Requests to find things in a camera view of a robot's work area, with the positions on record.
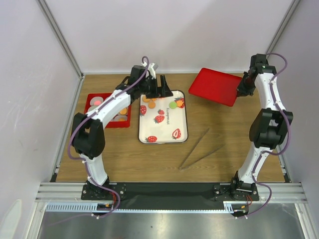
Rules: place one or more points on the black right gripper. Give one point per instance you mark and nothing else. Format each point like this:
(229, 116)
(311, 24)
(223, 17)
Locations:
(241, 90)

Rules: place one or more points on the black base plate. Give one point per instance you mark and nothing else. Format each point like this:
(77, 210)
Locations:
(169, 196)

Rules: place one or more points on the red compartment cookie box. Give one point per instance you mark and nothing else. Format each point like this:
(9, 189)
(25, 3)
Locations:
(92, 97)

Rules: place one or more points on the green round cookie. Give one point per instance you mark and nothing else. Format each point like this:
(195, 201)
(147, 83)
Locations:
(172, 105)

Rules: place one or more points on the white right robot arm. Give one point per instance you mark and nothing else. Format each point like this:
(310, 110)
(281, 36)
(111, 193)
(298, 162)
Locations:
(270, 128)

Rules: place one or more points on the aluminium frame rail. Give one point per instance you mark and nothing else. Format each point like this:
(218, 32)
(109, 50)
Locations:
(72, 191)

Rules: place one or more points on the orange round cookie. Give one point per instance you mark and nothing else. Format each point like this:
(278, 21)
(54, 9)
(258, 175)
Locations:
(124, 111)
(151, 105)
(145, 99)

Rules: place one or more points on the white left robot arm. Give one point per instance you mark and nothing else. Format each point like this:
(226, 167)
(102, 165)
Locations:
(87, 135)

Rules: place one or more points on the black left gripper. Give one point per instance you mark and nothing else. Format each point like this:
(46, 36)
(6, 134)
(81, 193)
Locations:
(164, 90)

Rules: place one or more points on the white strawberry print tray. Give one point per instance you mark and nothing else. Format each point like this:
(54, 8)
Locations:
(163, 125)

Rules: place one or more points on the white slotted cable duct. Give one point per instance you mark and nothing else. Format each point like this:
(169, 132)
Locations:
(102, 208)

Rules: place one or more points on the red box lid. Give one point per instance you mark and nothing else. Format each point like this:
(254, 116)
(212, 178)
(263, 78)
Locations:
(215, 86)

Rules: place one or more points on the metal tongs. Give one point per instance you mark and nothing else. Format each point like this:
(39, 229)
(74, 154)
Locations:
(198, 152)

